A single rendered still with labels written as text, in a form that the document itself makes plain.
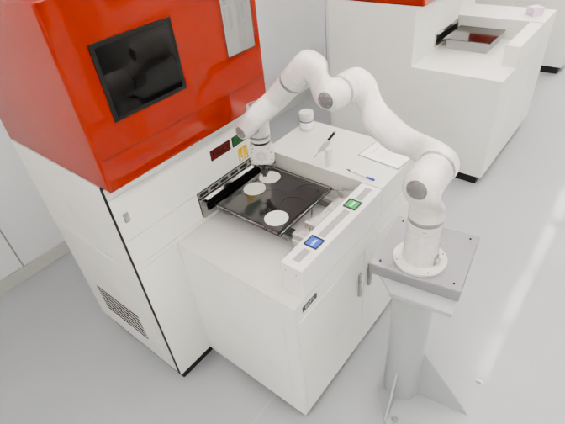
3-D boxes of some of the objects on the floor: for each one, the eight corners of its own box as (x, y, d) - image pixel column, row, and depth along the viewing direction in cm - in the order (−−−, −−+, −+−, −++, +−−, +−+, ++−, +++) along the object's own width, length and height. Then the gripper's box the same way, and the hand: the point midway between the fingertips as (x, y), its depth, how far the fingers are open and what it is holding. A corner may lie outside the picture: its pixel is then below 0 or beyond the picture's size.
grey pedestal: (488, 379, 210) (534, 258, 159) (467, 466, 182) (515, 352, 131) (387, 339, 233) (398, 221, 182) (354, 410, 205) (356, 294, 154)
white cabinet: (212, 356, 235) (176, 244, 184) (315, 251, 290) (309, 144, 240) (308, 426, 201) (297, 314, 150) (404, 293, 256) (419, 177, 205)
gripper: (278, 133, 182) (282, 170, 194) (244, 134, 184) (249, 171, 195) (277, 142, 176) (281, 179, 188) (240, 143, 178) (246, 180, 190)
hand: (264, 171), depth 190 cm, fingers closed
